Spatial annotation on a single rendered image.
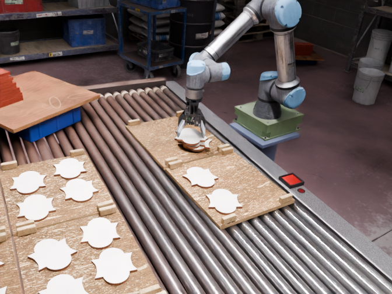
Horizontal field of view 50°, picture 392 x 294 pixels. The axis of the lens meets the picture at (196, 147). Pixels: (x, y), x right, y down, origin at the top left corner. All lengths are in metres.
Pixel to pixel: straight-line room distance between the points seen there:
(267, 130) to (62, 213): 1.11
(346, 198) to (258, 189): 1.87
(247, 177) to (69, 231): 0.74
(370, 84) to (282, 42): 3.40
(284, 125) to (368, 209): 1.41
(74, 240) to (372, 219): 2.42
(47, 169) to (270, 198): 0.89
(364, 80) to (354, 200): 2.09
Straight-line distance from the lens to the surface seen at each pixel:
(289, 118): 2.25
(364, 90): 5.29
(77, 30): 5.94
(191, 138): 1.87
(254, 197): 1.64
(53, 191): 1.65
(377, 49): 6.29
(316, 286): 1.39
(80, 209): 1.55
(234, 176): 1.74
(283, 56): 1.96
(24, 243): 1.45
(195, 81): 1.72
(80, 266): 1.35
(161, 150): 1.87
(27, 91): 2.25
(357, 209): 3.41
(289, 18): 1.87
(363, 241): 1.62
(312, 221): 1.62
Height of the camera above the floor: 1.89
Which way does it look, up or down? 30 degrees down
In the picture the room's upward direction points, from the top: 5 degrees clockwise
